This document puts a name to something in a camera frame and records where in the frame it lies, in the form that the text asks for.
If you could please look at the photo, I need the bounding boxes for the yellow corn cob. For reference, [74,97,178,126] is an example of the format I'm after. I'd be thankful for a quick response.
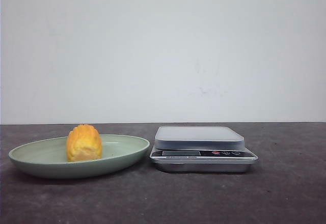
[66,124,102,162]

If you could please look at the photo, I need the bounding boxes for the silver digital kitchen scale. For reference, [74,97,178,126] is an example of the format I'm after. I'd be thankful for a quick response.
[150,126,258,173]

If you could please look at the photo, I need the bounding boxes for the green round plate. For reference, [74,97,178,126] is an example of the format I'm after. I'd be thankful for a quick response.
[9,134,150,179]

